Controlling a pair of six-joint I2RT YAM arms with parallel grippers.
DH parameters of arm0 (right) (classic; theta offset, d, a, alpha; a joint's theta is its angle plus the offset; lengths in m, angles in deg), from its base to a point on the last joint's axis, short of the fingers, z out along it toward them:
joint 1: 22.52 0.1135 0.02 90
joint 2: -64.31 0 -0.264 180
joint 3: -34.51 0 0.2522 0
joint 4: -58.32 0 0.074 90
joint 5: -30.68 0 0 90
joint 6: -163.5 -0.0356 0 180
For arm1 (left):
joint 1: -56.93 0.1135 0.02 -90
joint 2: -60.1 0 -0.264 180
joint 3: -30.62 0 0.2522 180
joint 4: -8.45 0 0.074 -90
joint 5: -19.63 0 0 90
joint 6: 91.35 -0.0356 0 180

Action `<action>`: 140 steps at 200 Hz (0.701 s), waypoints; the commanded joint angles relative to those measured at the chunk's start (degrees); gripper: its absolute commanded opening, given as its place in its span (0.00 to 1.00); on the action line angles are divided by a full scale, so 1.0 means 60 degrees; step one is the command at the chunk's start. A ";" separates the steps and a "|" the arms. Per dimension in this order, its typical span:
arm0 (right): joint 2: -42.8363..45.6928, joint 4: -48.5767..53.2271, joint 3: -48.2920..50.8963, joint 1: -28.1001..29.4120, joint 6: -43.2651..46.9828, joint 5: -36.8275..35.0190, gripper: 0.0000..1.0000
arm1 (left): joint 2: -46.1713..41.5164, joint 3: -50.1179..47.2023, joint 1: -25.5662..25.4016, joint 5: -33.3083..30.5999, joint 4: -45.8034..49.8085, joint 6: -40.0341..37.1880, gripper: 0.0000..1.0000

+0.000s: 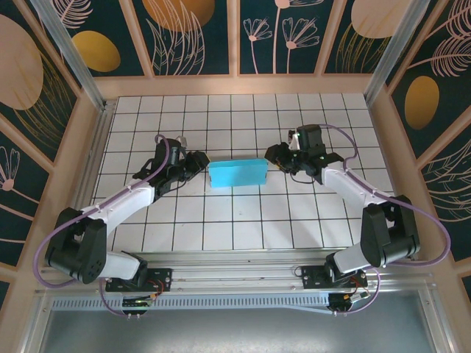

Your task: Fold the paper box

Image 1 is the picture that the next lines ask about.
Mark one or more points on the white and blue paper box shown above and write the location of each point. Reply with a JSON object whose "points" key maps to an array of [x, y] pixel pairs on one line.
{"points": [[237, 173]]}

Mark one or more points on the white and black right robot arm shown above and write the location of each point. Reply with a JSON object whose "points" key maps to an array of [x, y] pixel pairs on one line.
{"points": [[346, 184]]}

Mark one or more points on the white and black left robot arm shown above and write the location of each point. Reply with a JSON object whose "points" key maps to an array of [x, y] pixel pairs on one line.
{"points": [[121, 206]]}

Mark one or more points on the small black circuit board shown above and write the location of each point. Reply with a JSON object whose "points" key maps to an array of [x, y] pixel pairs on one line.
{"points": [[342, 299], [138, 302]]}

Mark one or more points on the aluminium side rail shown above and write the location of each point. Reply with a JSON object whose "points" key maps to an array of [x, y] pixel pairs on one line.
{"points": [[92, 154]]}

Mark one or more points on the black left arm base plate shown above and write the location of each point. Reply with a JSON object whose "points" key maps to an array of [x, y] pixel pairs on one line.
{"points": [[163, 276]]}

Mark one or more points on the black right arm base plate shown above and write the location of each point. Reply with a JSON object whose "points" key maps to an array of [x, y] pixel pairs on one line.
{"points": [[311, 276]]}

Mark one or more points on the aluminium mounting rail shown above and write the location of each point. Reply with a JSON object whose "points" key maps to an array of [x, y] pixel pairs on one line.
{"points": [[239, 274]]}

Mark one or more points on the aluminium frame post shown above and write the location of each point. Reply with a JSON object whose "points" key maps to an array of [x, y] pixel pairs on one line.
{"points": [[70, 48], [393, 48]]}

